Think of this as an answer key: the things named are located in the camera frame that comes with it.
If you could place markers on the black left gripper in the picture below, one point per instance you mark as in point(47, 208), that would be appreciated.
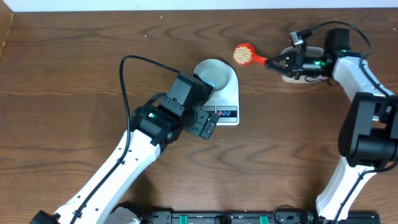
point(201, 118)

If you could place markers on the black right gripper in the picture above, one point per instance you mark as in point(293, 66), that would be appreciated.
point(294, 65)

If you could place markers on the red plastic measuring scoop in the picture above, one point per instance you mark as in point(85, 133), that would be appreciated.
point(255, 57)

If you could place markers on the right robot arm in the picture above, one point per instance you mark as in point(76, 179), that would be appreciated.
point(367, 141)

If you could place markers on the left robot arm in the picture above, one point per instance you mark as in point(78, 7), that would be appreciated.
point(150, 129)

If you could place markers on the white digital kitchen scale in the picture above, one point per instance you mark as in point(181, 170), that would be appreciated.
point(226, 102)

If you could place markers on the grey round bowl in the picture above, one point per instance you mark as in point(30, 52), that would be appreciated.
point(214, 72)

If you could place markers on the clear plastic bean container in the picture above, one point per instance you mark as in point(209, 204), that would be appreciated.
point(303, 79)

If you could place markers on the soybeans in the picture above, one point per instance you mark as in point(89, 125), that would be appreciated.
point(242, 55)

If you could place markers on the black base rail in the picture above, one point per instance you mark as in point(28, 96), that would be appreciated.
point(126, 213)

